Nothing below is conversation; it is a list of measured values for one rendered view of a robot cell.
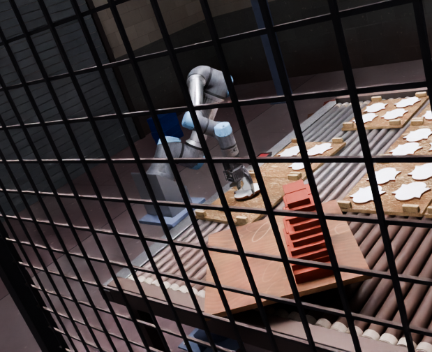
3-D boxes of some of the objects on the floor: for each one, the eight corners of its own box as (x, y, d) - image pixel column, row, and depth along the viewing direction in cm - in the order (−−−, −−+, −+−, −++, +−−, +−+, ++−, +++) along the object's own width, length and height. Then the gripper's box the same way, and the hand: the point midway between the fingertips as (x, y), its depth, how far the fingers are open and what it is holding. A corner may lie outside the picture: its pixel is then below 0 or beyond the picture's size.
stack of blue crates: (155, 145, 731) (144, 119, 717) (169, 135, 752) (160, 110, 738) (169, 144, 709) (160, 118, 695) (184, 135, 730) (175, 109, 716)
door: (-53, 255, 589) (-237, -55, 468) (146, 135, 801) (54, -99, 681) (-41, 258, 565) (-232, -66, 445) (160, 134, 778) (68, -108, 657)
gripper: (212, 158, 240) (225, 195, 247) (234, 161, 226) (247, 202, 233) (226, 150, 244) (239, 188, 251) (248, 153, 230) (261, 193, 237)
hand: (247, 191), depth 243 cm, fingers open, 11 cm apart
